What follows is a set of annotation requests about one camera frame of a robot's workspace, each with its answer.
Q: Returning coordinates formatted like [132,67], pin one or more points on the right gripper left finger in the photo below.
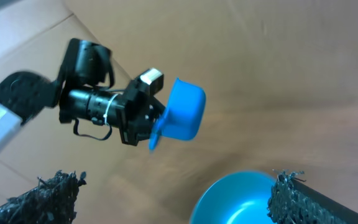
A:
[52,201]

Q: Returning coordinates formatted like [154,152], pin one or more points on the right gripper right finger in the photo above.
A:
[293,202]

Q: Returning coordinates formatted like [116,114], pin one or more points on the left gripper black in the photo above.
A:
[137,112]

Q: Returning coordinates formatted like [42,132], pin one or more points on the blue plastic measuring scoop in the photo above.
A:
[182,115]

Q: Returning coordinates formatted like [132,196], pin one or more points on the teal blue bowl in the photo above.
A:
[240,197]

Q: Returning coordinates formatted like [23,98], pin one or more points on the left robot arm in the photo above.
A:
[83,89]

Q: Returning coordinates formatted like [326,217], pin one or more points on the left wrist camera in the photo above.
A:
[154,78]

